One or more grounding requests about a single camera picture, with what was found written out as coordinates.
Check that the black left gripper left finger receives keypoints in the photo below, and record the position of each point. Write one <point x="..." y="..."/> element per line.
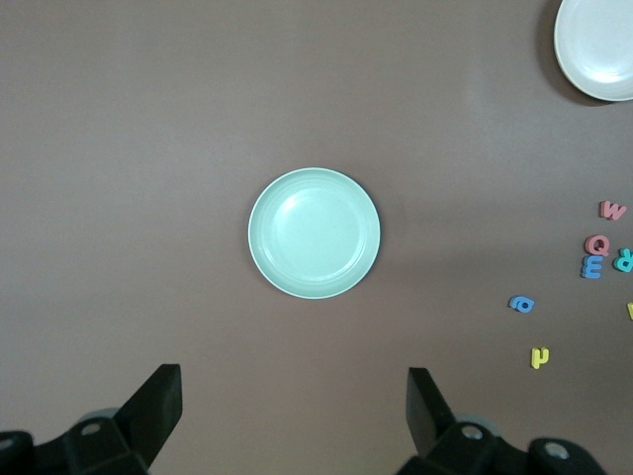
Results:
<point x="153" y="406"/>

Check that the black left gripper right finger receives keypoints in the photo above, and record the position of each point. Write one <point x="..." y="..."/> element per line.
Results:
<point x="425" y="415"/>

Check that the yellow lowercase letter h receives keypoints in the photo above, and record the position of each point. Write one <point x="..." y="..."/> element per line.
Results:
<point x="539" y="360"/>

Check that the blue lowercase letter a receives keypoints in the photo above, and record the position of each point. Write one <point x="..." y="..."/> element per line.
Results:
<point x="521" y="303"/>

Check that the blue letter E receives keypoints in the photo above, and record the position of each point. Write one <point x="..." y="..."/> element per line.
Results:
<point x="592" y="267"/>

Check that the pink letter Q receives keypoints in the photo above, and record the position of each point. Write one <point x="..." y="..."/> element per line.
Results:
<point x="597" y="243"/>

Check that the green plate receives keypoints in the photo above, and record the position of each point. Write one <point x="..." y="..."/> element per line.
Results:
<point x="314" y="232"/>

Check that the beige plate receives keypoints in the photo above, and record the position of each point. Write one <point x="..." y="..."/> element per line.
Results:
<point x="601" y="44"/>

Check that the teal letter R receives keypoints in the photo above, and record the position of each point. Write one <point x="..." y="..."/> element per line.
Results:
<point x="624" y="259"/>

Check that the brown table cover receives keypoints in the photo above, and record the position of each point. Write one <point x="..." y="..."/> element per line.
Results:
<point x="148" y="148"/>

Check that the pink letter W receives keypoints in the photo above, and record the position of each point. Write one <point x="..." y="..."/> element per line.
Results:
<point x="613" y="211"/>

